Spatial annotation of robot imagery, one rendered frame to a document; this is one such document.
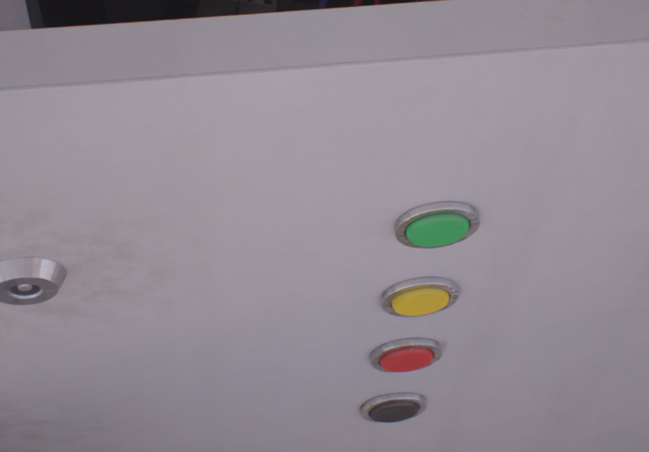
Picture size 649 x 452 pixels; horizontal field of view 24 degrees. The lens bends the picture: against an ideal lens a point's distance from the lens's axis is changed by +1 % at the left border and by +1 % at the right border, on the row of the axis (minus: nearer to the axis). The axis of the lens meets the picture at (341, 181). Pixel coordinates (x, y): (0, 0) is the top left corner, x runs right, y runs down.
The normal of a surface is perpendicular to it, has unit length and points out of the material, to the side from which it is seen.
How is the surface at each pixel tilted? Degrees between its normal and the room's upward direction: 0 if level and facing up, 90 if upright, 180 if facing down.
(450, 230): 90
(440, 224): 90
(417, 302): 90
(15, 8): 90
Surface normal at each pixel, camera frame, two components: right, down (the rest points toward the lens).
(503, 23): 0.06, -0.48
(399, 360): 0.13, 0.87
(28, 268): 0.29, -0.05
